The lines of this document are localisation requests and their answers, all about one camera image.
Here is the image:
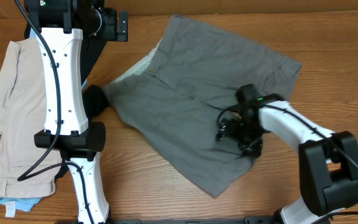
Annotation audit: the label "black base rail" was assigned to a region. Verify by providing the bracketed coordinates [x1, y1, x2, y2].
[54, 215, 332, 224]

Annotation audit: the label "beige shorts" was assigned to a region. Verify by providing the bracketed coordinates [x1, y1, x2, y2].
[0, 40, 62, 198]

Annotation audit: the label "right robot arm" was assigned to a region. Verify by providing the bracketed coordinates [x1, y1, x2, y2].
[216, 84, 358, 224]

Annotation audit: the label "light blue garment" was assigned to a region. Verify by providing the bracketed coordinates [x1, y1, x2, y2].
[0, 29, 88, 218]

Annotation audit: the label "grey shorts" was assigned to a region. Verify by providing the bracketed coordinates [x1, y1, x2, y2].
[103, 15, 301, 197]

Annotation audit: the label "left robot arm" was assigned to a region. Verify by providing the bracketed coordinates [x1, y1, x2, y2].
[16, 0, 128, 223]

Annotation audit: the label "black garment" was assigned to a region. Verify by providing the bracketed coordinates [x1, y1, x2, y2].
[24, 24, 110, 179]

